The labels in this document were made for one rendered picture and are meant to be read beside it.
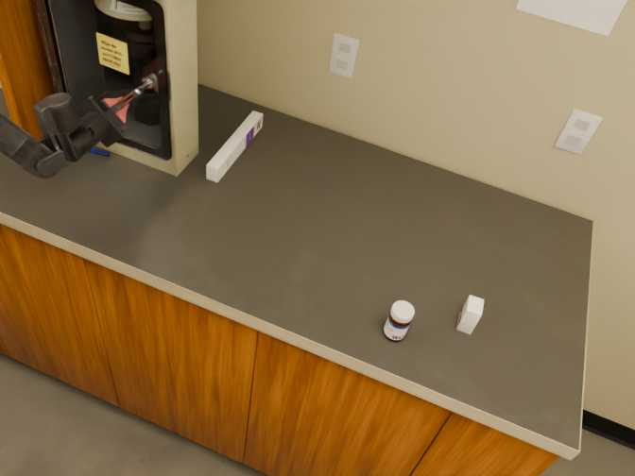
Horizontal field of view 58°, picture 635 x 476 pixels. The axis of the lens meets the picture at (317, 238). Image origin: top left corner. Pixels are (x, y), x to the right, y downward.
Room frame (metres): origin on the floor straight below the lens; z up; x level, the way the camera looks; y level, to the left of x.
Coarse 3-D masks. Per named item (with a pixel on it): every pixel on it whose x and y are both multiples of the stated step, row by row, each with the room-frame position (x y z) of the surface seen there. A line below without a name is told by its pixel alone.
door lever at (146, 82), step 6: (144, 78) 1.06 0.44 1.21; (144, 84) 1.05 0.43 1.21; (150, 84) 1.06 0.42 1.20; (138, 90) 1.02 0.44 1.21; (144, 90) 1.04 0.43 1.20; (126, 96) 1.02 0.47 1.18; (132, 96) 1.02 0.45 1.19; (120, 102) 1.03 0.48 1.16; (126, 102) 1.02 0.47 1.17; (120, 108) 1.03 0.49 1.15
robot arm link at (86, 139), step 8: (80, 128) 0.88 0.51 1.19; (56, 136) 0.84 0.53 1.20; (64, 136) 0.84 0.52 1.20; (72, 136) 0.86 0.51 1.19; (80, 136) 0.87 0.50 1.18; (88, 136) 0.88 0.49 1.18; (64, 144) 0.84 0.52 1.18; (72, 144) 0.84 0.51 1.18; (80, 144) 0.85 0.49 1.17; (88, 144) 0.87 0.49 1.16; (64, 152) 0.83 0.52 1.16; (72, 152) 0.84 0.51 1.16; (80, 152) 0.84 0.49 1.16; (72, 160) 0.84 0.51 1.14
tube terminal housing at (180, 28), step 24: (168, 0) 1.07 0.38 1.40; (192, 0) 1.15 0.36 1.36; (168, 24) 1.07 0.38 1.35; (192, 24) 1.15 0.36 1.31; (168, 48) 1.07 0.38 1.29; (192, 48) 1.15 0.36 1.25; (168, 72) 1.07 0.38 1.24; (192, 72) 1.15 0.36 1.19; (192, 96) 1.15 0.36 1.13; (192, 120) 1.14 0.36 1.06; (96, 144) 1.12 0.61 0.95; (120, 144) 1.10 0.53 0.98; (192, 144) 1.14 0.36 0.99; (168, 168) 1.07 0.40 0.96
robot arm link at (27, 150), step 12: (0, 120) 0.77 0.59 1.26; (0, 132) 0.76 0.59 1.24; (12, 132) 0.78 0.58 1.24; (24, 132) 0.79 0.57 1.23; (0, 144) 0.75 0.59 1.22; (12, 144) 0.77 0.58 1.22; (24, 144) 0.78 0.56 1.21; (36, 144) 0.79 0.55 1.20; (12, 156) 0.76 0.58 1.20; (24, 156) 0.77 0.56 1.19; (36, 156) 0.78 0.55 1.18; (24, 168) 0.76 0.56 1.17; (36, 168) 0.77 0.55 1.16
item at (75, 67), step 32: (64, 0) 1.11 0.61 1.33; (96, 0) 1.09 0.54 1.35; (128, 0) 1.07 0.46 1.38; (64, 32) 1.11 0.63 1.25; (128, 32) 1.07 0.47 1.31; (160, 32) 1.06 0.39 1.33; (64, 64) 1.12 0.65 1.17; (96, 64) 1.09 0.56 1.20; (160, 64) 1.06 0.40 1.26; (96, 96) 1.10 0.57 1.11; (160, 96) 1.06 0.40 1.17; (128, 128) 1.08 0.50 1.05; (160, 128) 1.06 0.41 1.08
